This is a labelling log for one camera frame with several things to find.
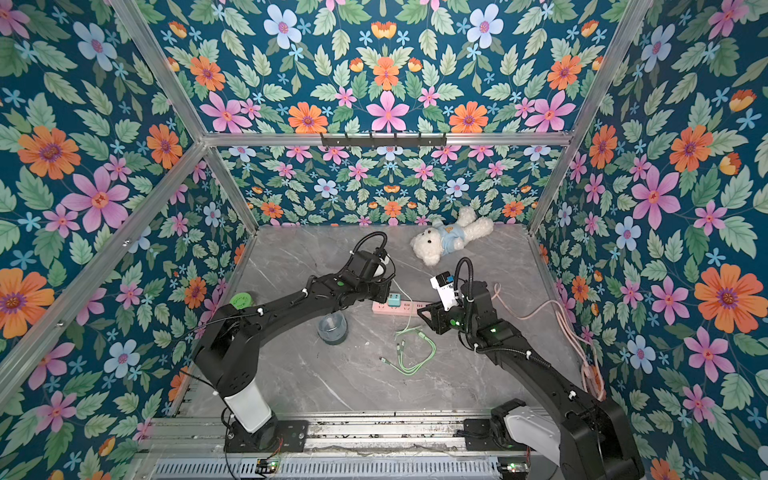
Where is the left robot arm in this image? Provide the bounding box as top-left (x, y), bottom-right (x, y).
top-left (193, 231), bottom-right (396, 449)

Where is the black hook rail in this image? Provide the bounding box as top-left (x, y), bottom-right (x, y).
top-left (320, 133), bottom-right (448, 148)

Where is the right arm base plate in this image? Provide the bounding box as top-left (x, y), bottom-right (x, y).
top-left (454, 419), bottom-right (518, 451)

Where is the green tape roll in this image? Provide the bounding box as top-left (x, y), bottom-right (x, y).
top-left (230, 292), bottom-right (255, 310)

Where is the green charging cable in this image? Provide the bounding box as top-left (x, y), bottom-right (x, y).
top-left (380, 278), bottom-right (437, 377)

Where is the teal charger adapter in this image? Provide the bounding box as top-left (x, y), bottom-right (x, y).
top-left (386, 293), bottom-right (402, 308)

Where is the pink power strip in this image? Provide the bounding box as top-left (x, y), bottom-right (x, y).
top-left (372, 301), bottom-right (428, 317)

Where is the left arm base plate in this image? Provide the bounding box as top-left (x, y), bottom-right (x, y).
top-left (224, 418), bottom-right (309, 454)

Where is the white teddy bear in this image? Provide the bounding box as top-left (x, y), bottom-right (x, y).
top-left (410, 206), bottom-right (494, 266)

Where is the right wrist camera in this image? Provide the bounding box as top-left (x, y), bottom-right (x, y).
top-left (430, 272), bottom-right (458, 311)

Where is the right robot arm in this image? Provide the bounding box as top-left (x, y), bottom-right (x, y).
top-left (417, 272), bottom-right (645, 479)

